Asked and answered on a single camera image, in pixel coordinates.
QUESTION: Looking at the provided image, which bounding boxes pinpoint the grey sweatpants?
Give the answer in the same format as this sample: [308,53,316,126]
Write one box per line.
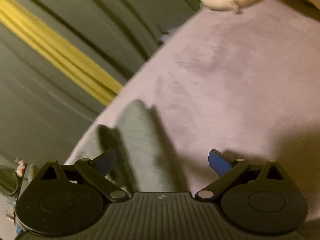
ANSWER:
[64,99,190,193]

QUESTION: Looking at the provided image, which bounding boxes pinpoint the grey chair cushion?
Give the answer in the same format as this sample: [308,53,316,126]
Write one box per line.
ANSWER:
[26,164,39,184]

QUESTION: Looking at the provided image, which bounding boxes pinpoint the small pink figurine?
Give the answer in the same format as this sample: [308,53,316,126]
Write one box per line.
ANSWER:
[15,158,27,178]

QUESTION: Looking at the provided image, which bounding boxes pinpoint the grey curtain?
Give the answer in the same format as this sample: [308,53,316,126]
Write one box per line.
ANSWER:
[1,0,200,164]

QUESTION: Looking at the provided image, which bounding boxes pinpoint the round mirror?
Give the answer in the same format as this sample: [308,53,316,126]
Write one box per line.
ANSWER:
[0,165,19,196]

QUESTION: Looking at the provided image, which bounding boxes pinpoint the pink bed blanket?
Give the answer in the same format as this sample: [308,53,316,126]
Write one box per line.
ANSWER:
[63,0,320,235]

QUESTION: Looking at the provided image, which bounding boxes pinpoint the yellow curtain strip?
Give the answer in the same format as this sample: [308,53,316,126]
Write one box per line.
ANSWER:
[1,0,123,106]

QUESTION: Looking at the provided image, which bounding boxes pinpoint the purple box beside bed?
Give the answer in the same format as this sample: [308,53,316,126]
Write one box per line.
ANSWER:
[159,29,176,44]

